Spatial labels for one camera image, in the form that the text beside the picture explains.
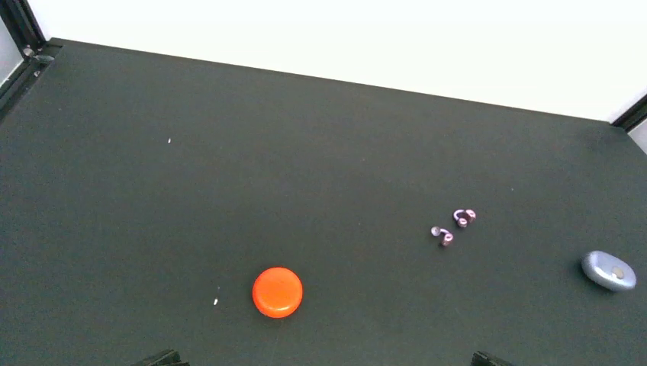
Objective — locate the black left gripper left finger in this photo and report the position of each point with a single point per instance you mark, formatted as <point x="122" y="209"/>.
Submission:
<point x="168" y="357"/>

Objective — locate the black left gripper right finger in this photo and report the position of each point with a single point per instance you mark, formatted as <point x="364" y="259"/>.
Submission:
<point x="486" y="359"/>

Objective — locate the purple earbud with ear hook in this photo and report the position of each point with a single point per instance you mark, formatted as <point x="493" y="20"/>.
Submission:
<point x="446" y="237"/>

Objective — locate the lavender earbud charging case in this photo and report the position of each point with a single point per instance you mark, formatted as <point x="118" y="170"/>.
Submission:
<point x="608" y="271"/>

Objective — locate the orange round bottle cap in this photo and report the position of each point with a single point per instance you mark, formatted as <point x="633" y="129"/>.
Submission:
<point x="277" y="292"/>

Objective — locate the black right rear frame post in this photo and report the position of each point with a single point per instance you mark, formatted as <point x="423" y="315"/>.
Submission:
<point x="633" y="116"/>

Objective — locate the black frame post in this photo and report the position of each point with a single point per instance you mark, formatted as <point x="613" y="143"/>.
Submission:
<point x="633" y="116"/>
<point x="35" y="52"/>

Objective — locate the black left rear frame post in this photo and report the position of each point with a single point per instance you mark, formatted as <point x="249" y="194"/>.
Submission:
<point x="35" y="52"/>

